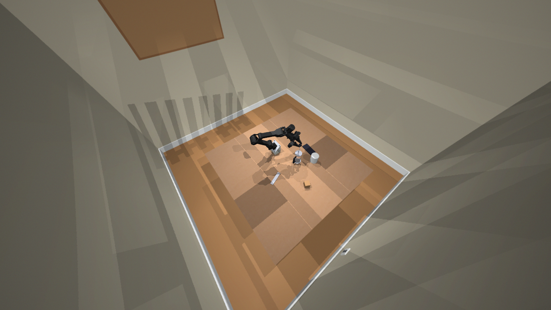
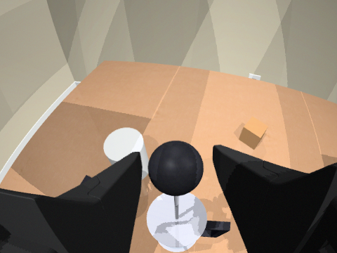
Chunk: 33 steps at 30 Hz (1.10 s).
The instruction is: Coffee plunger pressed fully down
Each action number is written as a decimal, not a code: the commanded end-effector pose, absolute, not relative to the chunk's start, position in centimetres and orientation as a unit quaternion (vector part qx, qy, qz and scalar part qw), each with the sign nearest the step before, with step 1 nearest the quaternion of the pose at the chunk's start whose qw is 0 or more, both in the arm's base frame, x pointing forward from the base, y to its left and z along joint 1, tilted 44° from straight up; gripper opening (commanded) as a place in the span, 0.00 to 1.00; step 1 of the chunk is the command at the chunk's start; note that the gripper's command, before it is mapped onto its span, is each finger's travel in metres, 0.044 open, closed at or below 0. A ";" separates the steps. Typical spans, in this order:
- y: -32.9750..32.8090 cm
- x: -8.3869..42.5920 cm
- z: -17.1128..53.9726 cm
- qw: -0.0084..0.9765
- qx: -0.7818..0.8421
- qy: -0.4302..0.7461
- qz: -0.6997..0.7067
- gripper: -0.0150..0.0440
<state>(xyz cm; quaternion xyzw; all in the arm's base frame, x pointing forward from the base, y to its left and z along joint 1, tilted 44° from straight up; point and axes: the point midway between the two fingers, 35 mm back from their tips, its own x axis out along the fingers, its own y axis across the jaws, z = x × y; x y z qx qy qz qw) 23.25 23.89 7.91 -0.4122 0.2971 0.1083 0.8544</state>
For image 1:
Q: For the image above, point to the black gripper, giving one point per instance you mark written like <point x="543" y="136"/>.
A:
<point x="293" y="143"/>

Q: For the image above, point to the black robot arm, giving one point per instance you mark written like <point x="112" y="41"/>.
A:
<point x="280" y="132"/>

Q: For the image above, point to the white cylinder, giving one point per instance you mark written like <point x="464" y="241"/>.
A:
<point x="314" y="157"/>

